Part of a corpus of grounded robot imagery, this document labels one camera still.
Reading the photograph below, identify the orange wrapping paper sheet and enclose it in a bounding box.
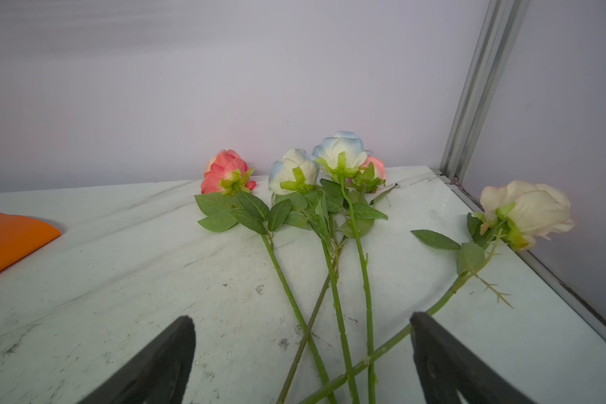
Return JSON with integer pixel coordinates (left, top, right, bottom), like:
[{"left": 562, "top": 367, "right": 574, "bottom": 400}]
[{"left": 0, "top": 213, "right": 62, "bottom": 272}]

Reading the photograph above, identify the aluminium frame post right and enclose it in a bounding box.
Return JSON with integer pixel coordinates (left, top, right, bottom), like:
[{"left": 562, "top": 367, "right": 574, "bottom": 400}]
[{"left": 439, "top": 0, "right": 530, "bottom": 183}]

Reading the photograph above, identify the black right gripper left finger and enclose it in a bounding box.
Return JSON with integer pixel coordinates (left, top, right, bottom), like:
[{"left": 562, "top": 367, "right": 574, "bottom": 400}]
[{"left": 81, "top": 316, "right": 196, "bottom": 403}]

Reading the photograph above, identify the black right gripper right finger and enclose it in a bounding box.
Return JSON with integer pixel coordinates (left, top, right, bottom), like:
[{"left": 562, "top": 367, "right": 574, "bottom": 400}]
[{"left": 410, "top": 312, "right": 533, "bottom": 403}]

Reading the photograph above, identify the cream fake rose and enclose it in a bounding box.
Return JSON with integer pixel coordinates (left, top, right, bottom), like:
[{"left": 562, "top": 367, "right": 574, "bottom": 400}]
[{"left": 299, "top": 180, "right": 575, "bottom": 404}]

